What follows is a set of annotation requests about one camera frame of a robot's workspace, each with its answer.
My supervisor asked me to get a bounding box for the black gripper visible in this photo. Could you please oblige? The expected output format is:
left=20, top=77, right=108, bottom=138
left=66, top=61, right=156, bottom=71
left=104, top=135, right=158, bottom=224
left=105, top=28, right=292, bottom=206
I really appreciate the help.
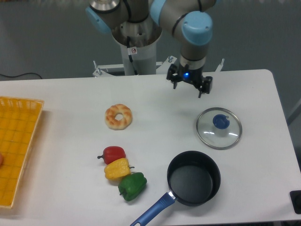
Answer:
left=166, top=64, right=213, bottom=98

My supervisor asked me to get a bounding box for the glazed twisted donut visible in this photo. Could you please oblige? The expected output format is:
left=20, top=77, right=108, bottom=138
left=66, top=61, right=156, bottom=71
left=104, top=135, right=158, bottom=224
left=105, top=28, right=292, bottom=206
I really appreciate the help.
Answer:
left=104, top=104, right=133, bottom=130

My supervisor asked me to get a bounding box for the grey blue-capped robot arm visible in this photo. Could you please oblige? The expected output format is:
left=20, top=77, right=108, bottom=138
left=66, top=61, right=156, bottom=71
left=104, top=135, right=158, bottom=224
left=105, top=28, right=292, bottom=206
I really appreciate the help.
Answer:
left=86, top=0, right=216, bottom=94

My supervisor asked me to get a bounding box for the glass lid blue knob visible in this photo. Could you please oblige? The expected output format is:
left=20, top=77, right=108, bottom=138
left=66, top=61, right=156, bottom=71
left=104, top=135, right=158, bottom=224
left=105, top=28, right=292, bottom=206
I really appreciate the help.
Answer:
left=196, top=107, right=242, bottom=150

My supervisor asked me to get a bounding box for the red bell pepper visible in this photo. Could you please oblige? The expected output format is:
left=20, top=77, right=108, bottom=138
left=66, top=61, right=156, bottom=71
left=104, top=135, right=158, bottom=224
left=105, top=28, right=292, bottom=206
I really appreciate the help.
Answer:
left=97, top=146, right=126, bottom=165

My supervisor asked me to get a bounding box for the yellow bell pepper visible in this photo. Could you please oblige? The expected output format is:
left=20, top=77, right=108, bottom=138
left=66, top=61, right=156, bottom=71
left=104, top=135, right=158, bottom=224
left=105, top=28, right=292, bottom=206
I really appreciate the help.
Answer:
left=104, top=158, right=134, bottom=181

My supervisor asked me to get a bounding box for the green bell pepper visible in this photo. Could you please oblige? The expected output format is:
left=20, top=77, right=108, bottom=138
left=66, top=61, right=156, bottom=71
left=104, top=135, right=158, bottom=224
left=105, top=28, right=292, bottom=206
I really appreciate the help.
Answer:
left=118, top=172, right=147, bottom=202

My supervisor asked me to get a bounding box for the black device at table edge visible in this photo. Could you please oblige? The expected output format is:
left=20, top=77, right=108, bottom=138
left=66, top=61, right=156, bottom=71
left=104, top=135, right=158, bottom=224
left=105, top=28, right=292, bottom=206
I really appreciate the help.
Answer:
left=290, top=190, right=301, bottom=214

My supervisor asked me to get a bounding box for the yellow woven basket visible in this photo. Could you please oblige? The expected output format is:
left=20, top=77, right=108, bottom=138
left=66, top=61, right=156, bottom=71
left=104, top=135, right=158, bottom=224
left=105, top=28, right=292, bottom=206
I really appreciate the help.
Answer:
left=0, top=96, right=44, bottom=209

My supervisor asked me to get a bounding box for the black cable on pedestal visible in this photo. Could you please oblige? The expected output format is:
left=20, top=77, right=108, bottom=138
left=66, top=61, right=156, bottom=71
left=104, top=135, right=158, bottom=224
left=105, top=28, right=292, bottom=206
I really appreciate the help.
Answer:
left=126, top=35, right=138, bottom=75

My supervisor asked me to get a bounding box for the black saucepan blue handle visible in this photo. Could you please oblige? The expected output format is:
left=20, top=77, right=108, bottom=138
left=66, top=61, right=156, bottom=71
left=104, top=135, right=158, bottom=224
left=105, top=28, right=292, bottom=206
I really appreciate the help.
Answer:
left=131, top=151, right=221, bottom=226

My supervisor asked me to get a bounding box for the black cable on floor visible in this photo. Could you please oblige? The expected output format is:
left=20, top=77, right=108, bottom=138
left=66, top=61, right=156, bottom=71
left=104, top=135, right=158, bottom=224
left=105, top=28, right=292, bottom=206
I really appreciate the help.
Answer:
left=0, top=72, right=43, bottom=79

